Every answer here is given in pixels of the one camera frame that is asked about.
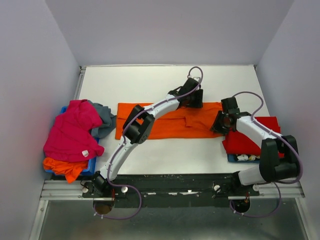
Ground orange t shirt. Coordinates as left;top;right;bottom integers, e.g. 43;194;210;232
42;157;88;184
114;101;227;140

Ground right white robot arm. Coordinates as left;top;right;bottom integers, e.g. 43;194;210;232
211;96;303;196

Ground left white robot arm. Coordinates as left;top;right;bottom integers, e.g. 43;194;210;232
91;75;203;198

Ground folded red t shirt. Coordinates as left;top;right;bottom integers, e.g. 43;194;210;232
222;116;281;156

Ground folded blue t shirt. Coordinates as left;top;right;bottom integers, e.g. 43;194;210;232
227;154;260;164

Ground grey blue t shirt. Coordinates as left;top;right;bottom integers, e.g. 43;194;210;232
88;100;117;139

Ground blue plastic bin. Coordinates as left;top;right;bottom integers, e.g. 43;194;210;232
44;106;99;176

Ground magenta t shirt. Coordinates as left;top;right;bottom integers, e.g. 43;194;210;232
43;99;105;163

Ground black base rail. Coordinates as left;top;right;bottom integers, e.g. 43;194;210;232
82;172;259;208

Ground aluminium frame rail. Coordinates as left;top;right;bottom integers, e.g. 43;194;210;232
40;173;305;200

